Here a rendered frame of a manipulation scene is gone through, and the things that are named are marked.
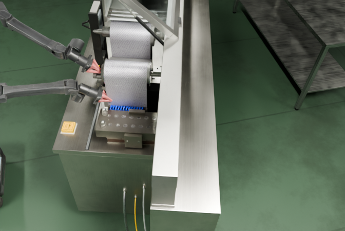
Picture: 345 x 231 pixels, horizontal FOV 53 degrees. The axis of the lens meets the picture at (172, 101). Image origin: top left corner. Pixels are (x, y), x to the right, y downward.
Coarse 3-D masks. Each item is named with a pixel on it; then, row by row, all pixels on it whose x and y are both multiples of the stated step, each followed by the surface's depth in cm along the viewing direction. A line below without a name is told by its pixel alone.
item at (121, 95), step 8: (112, 88) 197; (120, 88) 197; (128, 88) 197; (136, 88) 197; (144, 88) 196; (112, 96) 202; (120, 96) 202; (128, 96) 202; (136, 96) 201; (144, 96) 201; (112, 104) 208; (120, 104) 207; (128, 104) 207; (136, 104) 207; (144, 104) 206
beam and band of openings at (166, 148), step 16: (176, 48) 149; (176, 64) 142; (160, 80) 135; (176, 80) 135; (160, 96) 129; (176, 96) 129; (160, 112) 124; (176, 112) 124; (160, 128) 119; (176, 128) 119; (160, 144) 114; (176, 144) 115; (160, 160) 110; (176, 160) 110; (160, 176) 107; (176, 176) 107; (160, 192) 115
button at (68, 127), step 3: (66, 123) 210; (69, 123) 210; (72, 123) 211; (63, 126) 209; (66, 126) 209; (69, 126) 209; (72, 126) 209; (63, 129) 207; (66, 129) 207; (69, 129) 207; (72, 129) 207; (66, 132) 208; (69, 132) 208; (72, 132) 208
